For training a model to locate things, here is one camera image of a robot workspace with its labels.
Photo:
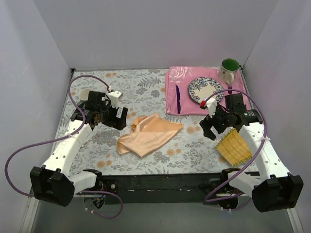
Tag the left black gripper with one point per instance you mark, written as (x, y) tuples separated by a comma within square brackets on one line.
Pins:
[(114, 116)]

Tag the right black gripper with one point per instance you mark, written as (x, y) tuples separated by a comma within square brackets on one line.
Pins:
[(216, 121)]

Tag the orange satin napkin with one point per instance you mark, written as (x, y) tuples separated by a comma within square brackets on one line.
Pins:
[(148, 134)]

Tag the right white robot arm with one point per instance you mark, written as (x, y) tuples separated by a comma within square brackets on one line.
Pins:
[(264, 178)]

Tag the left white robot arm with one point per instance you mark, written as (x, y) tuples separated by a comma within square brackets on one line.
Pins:
[(51, 182)]

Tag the grey mug white inside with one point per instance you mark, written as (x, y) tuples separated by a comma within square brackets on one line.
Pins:
[(83, 95)]

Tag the floral mug green inside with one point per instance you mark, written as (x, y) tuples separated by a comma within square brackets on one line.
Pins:
[(228, 70)]

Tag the yellow bamboo mat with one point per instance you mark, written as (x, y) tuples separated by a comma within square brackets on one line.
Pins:
[(234, 148)]

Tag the blue floral plate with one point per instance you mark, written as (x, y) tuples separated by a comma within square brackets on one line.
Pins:
[(203, 87)]

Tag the purple knife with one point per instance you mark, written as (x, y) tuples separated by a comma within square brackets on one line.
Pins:
[(178, 99)]

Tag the pink floral placemat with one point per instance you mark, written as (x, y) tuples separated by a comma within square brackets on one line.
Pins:
[(182, 76)]

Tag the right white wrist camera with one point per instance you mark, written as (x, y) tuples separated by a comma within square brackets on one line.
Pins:
[(210, 105)]

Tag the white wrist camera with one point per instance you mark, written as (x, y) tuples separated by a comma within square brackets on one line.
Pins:
[(210, 105), (114, 97)]

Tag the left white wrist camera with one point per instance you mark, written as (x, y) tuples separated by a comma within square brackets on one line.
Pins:
[(114, 97)]

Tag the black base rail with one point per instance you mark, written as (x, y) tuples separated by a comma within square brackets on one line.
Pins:
[(162, 188)]

